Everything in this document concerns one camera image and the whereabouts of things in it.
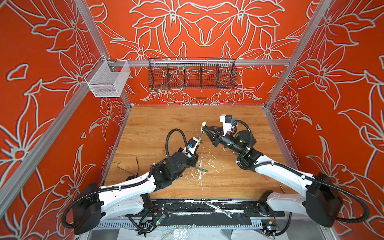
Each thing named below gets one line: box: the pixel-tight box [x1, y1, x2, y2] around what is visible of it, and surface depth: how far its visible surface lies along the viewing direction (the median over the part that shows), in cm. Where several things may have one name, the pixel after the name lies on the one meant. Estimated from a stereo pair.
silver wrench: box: [201, 199, 233, 218], surface depth 74 cm
